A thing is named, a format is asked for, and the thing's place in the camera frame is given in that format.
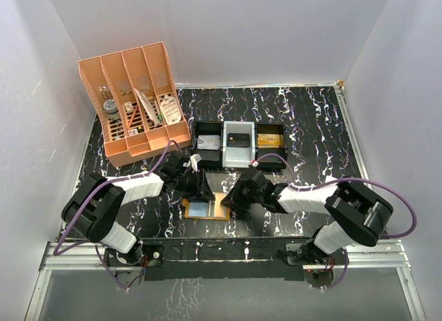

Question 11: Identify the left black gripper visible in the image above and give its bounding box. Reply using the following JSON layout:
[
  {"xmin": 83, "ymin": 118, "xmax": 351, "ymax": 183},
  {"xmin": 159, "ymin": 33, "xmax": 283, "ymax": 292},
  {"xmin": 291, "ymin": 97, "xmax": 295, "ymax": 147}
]
[{"xmin": 175, "ymin": 169, "xmax": 215, "ymax": 203}]

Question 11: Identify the orange leather card holder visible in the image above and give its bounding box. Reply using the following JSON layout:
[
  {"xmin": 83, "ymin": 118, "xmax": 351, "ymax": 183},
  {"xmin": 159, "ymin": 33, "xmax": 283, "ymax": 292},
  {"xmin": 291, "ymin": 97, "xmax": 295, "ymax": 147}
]
[{"xmin": 182, "ymin": 199, "xmax": 216, "ymax": 220}]

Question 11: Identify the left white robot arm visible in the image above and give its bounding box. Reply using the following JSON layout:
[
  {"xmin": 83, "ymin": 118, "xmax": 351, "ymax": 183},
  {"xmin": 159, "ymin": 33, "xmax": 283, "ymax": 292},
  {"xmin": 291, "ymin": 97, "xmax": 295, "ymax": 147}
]
[{"xmin": 61, "ymin": 151, "xmax": 215, "ymax": 265}]

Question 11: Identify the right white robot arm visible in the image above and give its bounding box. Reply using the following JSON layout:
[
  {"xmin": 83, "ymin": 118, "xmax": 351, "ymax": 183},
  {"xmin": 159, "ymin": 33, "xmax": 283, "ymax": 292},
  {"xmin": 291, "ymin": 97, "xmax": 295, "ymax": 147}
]
[{"xmin": 221, "ymin": 167, "xmax": 394, "ymax": 264}]

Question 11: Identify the left black card bin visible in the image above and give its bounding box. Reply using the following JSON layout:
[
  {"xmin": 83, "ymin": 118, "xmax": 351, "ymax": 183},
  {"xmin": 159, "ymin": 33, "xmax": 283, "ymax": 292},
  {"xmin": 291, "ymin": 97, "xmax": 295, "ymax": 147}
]
[{"xmin": 193, "ymin": 121, "xmax": 222, "ymax": 169}]

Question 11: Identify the black card bin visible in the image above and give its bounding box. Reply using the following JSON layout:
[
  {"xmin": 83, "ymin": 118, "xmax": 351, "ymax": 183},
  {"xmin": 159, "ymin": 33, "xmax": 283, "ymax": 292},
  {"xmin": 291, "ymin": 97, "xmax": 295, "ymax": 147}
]
[
  {"xmin": 256, "ymin": 123, "xmax": 288, "ymax": 171},
  {"xmin": 193, "ymin": 121, "xmax": 222, "ymax": 169}
]

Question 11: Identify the silver credit card stack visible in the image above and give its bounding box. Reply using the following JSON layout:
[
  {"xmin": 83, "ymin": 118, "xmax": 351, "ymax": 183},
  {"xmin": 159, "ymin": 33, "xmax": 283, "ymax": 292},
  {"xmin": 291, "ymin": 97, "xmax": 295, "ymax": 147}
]
[{"xmin": 197, "ymin": 135, "xmax": 221, "ymax": 150}]

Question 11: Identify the black credit card stack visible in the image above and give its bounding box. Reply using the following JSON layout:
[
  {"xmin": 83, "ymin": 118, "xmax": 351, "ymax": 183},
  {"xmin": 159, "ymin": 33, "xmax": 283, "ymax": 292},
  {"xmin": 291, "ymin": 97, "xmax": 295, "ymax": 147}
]
[{"xmin": 227, "ymin": 133, "xmax": 251, "ymax": 148}]

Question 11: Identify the white middle card bin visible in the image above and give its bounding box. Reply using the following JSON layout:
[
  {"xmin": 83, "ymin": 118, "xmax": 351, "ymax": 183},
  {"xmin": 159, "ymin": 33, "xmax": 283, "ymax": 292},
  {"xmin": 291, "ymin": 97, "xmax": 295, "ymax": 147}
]
[{"xmin": 221, "ymin": 121, "xmax": 256, "ymax": 168}]

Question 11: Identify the gold credit card stack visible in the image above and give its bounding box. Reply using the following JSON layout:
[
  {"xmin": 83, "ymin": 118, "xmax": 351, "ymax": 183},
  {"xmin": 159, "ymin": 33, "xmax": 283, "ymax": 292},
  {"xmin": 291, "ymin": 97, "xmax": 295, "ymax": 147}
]
[{"xmin": 258, "ymin": 133, "xmax": 285, "ymax": 148}]

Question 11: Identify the right black card bin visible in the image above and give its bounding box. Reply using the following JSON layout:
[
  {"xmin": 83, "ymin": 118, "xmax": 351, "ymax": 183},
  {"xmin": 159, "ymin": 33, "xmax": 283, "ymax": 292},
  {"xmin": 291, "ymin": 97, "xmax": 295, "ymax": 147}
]
[{"xmin": 256, "ymin": 123, "xmax": 288, "ymax": 171}]

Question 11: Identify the white labelled package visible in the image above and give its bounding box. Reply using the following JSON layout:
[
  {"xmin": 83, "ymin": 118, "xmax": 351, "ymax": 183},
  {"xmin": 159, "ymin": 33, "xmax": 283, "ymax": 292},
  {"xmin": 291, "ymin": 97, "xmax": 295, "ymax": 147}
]
[{"xmin": 160, "ymin": 95, "xmax": 182, "ymax": 125}]

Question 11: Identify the orange pencil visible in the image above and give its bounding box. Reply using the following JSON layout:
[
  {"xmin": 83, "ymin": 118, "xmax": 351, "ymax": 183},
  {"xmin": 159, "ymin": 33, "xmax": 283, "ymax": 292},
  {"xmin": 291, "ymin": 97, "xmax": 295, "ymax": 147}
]
[{"xmin": 128, "ymin": 104, "xmax": 139, "ymax": 129}]

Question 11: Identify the white paper leaflet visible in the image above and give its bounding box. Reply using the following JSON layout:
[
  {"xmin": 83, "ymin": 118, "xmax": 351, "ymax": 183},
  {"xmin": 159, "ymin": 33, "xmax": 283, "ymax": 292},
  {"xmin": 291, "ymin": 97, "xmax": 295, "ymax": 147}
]
[{"xmin": 135, "ymin": 88, "xmax": 160, "ymax": 126}]

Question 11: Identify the peach desk file organizer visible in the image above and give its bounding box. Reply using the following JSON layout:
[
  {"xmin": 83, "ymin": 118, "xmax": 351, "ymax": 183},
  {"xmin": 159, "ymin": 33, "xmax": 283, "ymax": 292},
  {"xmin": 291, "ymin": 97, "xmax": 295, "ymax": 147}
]
[{"xmin": 78, "ymin": 42, "xmax": 191, "ymax": 167}]

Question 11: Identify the grey tape roll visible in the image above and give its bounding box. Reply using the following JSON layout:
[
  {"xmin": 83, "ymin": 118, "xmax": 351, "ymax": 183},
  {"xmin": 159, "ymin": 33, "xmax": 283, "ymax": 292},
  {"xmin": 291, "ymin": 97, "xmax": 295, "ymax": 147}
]
[{"xmin": 103, "ymin": 99, "xmax": 120, "ymax": 121}]

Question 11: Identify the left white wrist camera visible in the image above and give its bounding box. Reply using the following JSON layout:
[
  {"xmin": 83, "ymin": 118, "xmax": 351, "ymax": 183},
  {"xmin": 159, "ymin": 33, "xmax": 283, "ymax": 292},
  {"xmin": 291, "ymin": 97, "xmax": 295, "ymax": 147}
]
[{"xmin": 184, "ymin": 153, "xmax": 202, "ymax": 172}]

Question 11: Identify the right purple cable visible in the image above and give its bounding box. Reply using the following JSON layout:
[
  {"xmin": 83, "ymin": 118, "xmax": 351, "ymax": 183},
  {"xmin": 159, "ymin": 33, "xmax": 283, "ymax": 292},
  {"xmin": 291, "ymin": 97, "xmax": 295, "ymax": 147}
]
[{"xmin": 250, "ymin": 153, "xmax": 417, "ymax": 289}]

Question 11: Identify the purple cable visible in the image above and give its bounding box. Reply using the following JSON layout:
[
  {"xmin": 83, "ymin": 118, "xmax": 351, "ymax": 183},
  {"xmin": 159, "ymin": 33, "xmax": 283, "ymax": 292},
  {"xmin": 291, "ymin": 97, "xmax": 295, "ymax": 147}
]
[
  {"xmin": 53, "ymin": 139, "xmax": 194, "ymax": 294},
  {"xmin": 250, "ymin": 153, "xmax": 417, "ymax": 289}
]

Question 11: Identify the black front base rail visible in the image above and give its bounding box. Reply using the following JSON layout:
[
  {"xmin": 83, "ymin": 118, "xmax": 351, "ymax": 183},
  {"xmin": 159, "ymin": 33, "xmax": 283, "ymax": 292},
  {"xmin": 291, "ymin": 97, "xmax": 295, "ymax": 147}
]
[{"xmin": 103, "ymin": 236, "xmax": 349, "ymax": 282}]

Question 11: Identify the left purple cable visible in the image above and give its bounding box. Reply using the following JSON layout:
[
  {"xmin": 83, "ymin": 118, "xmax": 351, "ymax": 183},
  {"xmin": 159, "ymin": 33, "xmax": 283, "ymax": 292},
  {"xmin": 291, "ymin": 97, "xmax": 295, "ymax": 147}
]
[{"xmin": 53, "ymin": 139, "xmax": 194, "ymax": 294}]

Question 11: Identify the aluminium table frame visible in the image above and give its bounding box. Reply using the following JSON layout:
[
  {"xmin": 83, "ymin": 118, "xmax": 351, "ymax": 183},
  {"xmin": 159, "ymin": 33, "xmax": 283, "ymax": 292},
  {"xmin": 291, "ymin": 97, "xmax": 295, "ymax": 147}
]
[{"xmin": 27, "ymin": 84, "xmax": 426, "ymax": 320}]

